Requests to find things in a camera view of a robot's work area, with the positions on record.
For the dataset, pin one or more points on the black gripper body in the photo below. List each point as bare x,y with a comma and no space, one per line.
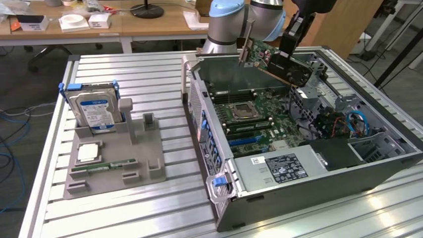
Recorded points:
314,6

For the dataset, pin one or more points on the green graphics card black fan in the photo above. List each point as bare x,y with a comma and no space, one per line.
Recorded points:
261,54

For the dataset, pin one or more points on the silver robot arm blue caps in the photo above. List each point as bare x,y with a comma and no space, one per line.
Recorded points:
229,24

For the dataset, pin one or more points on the wooden cabinet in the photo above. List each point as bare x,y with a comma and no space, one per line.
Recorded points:
344,29

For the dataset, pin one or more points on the perforated metal disk bay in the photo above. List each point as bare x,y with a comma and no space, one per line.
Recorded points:
307,104

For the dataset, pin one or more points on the white paper booklet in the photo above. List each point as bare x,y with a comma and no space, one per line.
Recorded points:
197,22

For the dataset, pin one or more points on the cardboard box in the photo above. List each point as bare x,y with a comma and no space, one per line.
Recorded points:
202,7

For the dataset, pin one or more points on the green motherboard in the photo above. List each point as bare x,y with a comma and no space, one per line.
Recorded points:
278,116

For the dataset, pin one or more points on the CPU socket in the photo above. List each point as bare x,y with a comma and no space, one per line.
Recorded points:
243,111

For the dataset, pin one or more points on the black tripod stand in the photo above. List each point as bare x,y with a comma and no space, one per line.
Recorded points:
396,59

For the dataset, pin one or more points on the green RAM stick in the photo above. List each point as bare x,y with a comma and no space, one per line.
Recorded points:
247,126
99,167

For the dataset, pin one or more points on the silver chipset heatsink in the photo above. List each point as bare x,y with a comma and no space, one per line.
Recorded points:
281,145

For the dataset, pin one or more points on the blue expansion slot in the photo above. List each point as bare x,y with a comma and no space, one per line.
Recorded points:
243,141

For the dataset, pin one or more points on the black round lamp base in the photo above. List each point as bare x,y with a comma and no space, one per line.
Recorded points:
147,11

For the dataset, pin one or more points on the wooden desk white legs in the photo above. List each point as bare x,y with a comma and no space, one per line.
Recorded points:
139,27

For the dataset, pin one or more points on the grey power supply black label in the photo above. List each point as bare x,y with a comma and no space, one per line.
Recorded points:
258,171

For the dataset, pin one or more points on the small white box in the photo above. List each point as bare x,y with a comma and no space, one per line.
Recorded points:
99,21

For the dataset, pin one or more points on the black and grey PC case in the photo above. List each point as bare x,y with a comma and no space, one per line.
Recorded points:
298,188

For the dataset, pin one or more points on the blue case latch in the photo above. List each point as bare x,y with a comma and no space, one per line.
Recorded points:
219,182

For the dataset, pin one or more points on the hard disk in blue caddy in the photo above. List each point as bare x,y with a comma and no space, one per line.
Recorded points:
94,111

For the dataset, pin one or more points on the white box round insert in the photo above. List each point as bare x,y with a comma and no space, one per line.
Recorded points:
74,23

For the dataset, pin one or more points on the black office chair base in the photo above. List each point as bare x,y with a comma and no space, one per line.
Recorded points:
50,53

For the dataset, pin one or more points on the grey cup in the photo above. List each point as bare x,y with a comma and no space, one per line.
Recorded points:
53,3

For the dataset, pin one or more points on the silver CPU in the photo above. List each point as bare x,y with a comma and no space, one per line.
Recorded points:
87,153

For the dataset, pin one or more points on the white box black lid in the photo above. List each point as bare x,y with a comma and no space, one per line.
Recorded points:
33,23

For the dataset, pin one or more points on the grey plastic parts rack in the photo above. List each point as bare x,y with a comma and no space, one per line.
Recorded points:
113,183

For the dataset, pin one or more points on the white desk frame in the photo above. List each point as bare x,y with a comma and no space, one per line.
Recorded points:
380,33

